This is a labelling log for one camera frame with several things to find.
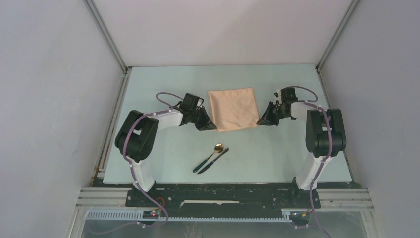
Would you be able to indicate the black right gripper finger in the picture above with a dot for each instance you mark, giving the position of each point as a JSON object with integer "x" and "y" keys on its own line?
{"x": 271, "y": 120}
{"x": 271, "y": 109}

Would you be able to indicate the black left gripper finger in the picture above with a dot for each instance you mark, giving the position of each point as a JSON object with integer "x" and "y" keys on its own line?
{"x": 202, "y": 114}
{"x": 204, "y": 125}

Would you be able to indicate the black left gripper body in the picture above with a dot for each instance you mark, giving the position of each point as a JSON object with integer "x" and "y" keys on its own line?
{"x": 194, "y": 117}

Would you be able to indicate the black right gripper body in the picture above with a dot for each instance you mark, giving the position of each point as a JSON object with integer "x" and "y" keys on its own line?
{"x": 279, "y": 111}

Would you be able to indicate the peach satin napkin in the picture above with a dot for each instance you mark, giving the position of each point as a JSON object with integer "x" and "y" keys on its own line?
{"x": 233, "y": 109}

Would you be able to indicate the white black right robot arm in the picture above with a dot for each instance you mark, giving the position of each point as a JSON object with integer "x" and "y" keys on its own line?
{"x": 325, "y": 134}

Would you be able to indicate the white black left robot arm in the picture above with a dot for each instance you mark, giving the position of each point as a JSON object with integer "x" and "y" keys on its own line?
{"x": 136, "y": 137}

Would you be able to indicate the black table knife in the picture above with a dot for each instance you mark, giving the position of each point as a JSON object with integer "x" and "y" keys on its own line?
{"x": 213, "y": 161}

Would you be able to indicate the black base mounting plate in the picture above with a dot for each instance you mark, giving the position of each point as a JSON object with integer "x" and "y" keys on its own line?
{"x": 273, "y": 195}

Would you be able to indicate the gold spoon dark handle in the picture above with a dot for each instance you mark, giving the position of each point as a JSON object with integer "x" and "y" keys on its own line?
{"x": 217, "y": 149}

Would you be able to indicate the left side aluminium rail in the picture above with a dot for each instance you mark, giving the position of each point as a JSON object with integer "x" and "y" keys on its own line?
{"x": 99, "y": 167}

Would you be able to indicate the left aluminium corner post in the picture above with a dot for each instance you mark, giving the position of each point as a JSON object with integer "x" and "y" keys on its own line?
{"x": 97, "y": 18}

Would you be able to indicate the aluminium corner post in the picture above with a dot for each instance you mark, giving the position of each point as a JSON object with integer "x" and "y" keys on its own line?
{"x": 97, "y": 18}
{"x": 337, "y": 34}

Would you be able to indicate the right aluminium corner post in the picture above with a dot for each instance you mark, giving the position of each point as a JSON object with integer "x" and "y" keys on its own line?
{"x": 337, "y": 34}

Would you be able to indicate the aluminium front frame rail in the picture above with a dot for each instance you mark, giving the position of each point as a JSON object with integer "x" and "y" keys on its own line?
{"x": 329, "y": 199}

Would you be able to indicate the grey slotted cable duct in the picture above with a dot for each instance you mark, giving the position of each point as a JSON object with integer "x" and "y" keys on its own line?
{"x": 139, "y": 215}

